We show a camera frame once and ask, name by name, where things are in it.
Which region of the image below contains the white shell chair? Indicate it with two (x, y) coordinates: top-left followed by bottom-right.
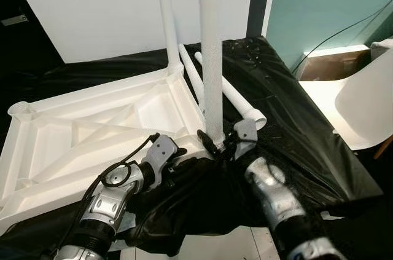
(298, 46), (393, 151)

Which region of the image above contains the small grey metal plate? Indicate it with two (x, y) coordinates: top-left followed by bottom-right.
(1, 15), (29, 26)

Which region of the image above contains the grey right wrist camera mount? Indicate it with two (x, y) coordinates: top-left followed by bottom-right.
(233, 119), (259, 160)

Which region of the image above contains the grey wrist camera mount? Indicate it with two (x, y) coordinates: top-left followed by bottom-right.
(233, 119), (259, 160)
(144, 134), (179, 188)

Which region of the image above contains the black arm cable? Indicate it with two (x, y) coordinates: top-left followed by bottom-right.
(224, 136), (257, 151)
(60, 132), (161, 250)

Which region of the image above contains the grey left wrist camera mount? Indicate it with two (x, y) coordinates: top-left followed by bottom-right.
(144, 134), (179, 188)

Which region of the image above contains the white plastic table top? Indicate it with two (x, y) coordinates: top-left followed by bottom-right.
(0, 63), (214, 236)

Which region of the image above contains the thin black wall cable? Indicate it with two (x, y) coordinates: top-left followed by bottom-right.
(289, 0), (393, 75)

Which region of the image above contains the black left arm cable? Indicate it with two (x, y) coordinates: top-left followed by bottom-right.
(60, 132), (161, 250)

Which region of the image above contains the white bag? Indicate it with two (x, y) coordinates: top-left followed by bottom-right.
(370, 38), (393, 59)

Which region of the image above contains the large white backdrop panel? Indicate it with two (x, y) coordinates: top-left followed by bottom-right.
(8, 0), (254, 65)

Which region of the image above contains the black table cloth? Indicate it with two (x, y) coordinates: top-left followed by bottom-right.
(0, 35), (385, 256)

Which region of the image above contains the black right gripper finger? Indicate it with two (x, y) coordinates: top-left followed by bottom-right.
(197, 129), (219, 157)

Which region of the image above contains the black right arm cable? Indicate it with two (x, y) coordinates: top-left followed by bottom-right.
(224, 136), (257, 151)

